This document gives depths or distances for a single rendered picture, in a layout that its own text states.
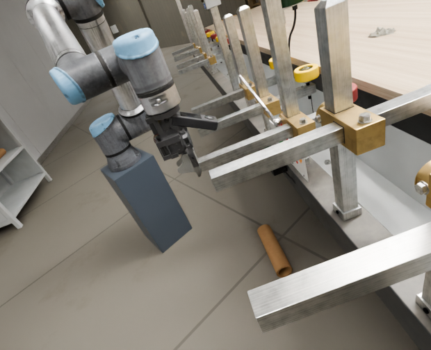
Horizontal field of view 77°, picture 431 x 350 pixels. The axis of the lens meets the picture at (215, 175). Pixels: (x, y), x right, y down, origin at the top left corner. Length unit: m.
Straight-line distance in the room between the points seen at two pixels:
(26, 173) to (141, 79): 3.44
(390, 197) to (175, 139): 0.59
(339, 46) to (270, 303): 0.39
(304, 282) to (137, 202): 1.36
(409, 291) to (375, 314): 0.77
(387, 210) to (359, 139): 0.38
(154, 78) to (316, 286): 0.50
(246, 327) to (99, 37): 1.36
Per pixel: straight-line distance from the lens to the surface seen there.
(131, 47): 0.62
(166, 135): 0.69
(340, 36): 0.51
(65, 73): 0.73
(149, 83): 0.62
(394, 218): 0.82
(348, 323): 1.34
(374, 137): 0.51
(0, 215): 3.24
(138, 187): 1.56
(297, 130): 0.73
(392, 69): 0.90
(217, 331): 1.41
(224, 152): 0.73
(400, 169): 0.87
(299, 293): 0.29
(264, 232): 1.55
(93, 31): 1.29
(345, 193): 0.65
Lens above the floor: 1.21
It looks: 32 degrees down
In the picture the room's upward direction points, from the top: 22 degrees counter-clockwise
